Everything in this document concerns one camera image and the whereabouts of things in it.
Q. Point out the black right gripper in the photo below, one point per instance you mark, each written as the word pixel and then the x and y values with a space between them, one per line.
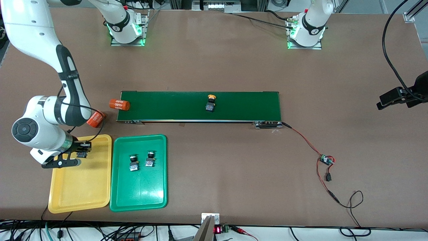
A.
pixel 77 146

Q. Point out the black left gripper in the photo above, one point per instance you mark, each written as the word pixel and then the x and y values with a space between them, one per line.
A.
pixel 422 83

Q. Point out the yellow push button switch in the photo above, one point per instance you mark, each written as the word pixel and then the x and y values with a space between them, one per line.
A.
pixel 82 155
pixel 210 106

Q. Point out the orange 4680 cylinder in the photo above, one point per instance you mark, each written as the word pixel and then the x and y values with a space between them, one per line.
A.
pixel 119 105
pixel 95 119

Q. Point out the green push button switch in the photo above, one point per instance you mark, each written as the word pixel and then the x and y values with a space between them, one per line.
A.
pixel 133 164
pixel 150 160

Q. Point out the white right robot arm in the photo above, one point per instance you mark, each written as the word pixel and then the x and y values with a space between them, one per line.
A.
pixel 36 130

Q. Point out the yellow plastic tray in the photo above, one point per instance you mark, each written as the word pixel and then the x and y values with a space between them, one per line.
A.
pixel 80 187

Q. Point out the green plastic tray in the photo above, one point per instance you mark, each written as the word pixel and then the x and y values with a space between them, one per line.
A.
pixel 138 190

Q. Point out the small controller circuit board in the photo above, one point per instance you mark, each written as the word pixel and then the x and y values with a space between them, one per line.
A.
pixel 325 159

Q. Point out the black power strip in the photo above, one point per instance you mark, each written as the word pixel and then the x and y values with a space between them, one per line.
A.
pixel 128 237

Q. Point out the green conveyor belt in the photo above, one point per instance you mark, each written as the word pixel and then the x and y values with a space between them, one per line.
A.
pixel 200 105

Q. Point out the red LED display module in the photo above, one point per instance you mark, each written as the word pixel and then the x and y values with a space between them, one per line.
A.
pixel 218 230

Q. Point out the red clip lead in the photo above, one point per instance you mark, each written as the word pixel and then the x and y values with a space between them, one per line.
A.
pixel 241 230

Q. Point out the metal rack device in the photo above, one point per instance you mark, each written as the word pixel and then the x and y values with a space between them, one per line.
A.
pixel 217 5

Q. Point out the aluminium frame post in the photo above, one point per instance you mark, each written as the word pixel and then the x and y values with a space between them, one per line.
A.
pixel 410 16

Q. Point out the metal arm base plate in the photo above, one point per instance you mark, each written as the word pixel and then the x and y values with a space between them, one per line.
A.
pixel 306 47
pixel 145 33

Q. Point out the black inline rocker switch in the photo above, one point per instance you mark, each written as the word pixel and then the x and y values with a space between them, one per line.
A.
pixel 328 177

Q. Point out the metal table edge bracket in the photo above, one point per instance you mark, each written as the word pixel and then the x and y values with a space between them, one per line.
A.
pixel 204 216

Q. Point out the grey metal mount bar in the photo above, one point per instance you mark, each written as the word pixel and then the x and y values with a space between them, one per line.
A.
pixel 204 232

